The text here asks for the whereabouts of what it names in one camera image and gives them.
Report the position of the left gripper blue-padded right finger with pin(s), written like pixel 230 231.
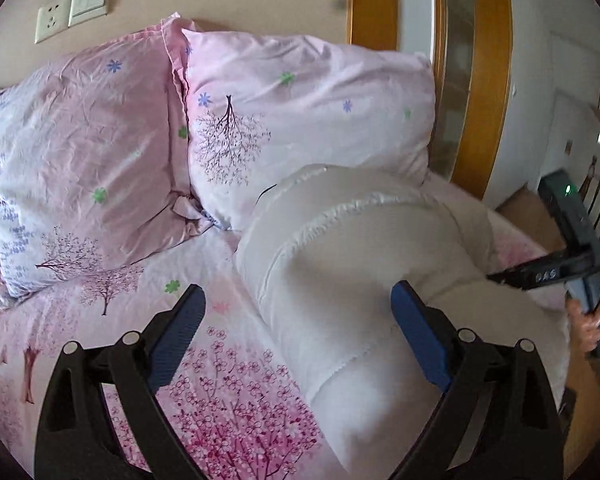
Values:
pixel 496 418

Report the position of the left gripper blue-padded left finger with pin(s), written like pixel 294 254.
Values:
pixel 101 418

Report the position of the beige puffer jacket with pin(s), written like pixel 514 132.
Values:
pixel 319 258

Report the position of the person's right hand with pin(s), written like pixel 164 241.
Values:
pixel 585 327

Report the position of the pink floral bed sheet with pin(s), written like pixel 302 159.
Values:
pixel 233 401

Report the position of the pink floral pillow left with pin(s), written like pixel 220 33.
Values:
pixel 93 161

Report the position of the pink floral pillow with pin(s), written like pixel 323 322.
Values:
pixel 260 108
pixel 93 161

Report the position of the pink floral pillow right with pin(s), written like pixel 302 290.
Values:
pixel 260 108

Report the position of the wall power socket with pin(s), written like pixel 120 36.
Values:
pixel 51 19

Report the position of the wall light switch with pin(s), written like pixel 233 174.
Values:
pixel 85 10

